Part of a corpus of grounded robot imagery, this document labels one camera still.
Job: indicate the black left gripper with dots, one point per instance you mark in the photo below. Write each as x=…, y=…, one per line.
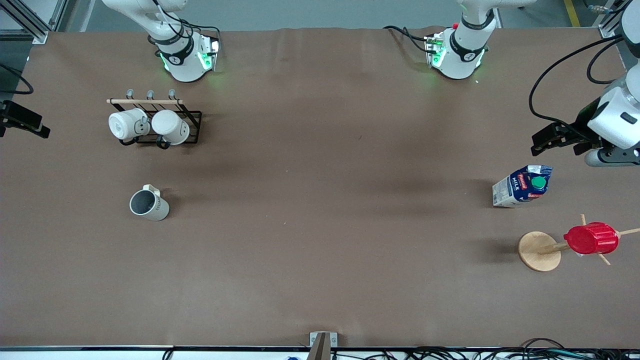
x=583, y=121

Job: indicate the blue white milk carton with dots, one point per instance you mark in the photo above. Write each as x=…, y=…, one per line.
x=522, y=187

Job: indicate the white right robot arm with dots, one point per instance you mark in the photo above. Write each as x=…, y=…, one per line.
x=182, y=60

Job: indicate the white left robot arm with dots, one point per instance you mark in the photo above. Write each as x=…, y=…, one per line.
x=462, y=55

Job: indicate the red ribbed cup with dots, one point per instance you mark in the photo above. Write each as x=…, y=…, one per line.
x=591, y=238

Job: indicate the white mug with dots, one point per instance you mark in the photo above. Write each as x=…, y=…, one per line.
x=171, y=126
x=125, y=125

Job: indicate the wooden mug tree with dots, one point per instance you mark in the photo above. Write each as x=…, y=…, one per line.
x=539, y=251

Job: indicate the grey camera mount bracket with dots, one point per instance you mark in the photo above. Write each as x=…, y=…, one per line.
x=322, y=342

